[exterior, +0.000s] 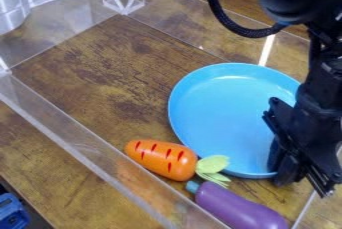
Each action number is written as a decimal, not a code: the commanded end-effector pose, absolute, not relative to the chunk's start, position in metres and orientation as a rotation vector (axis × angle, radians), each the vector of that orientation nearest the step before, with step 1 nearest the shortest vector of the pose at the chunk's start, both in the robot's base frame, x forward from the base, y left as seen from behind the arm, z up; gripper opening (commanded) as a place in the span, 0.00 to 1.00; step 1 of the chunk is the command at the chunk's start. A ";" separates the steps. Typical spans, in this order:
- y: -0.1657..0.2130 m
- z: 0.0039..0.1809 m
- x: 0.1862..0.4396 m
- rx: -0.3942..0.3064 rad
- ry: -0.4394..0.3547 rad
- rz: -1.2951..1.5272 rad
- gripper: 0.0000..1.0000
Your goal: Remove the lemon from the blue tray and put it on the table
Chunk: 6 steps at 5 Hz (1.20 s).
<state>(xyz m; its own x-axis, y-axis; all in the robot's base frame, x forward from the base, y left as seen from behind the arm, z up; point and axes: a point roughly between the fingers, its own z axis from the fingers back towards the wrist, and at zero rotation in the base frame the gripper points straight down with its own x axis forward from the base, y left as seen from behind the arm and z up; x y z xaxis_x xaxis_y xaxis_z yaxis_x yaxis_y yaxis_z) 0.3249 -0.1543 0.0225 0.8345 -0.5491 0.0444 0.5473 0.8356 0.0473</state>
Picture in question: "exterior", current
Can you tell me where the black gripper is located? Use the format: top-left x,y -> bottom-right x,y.
260,86 -> 342,198

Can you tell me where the blue round plastic tray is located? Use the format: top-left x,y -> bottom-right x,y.
168,63 -> 299,179

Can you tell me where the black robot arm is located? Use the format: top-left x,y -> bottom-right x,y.
260,0 -> 342,197

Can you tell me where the purple toy eggplant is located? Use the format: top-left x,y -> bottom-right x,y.
185,181 -> 288,229

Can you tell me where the orange toy carrot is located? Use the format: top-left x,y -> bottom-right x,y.
124,139 -> 229,187

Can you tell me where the blue plastic object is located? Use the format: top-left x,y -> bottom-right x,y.
0,193 -> 29,229

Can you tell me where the black braided cable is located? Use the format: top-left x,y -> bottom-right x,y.
201,0 -> 288,39

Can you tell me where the clear acrylic enclosure wall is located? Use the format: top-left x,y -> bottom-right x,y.
0,0 -> 342,229

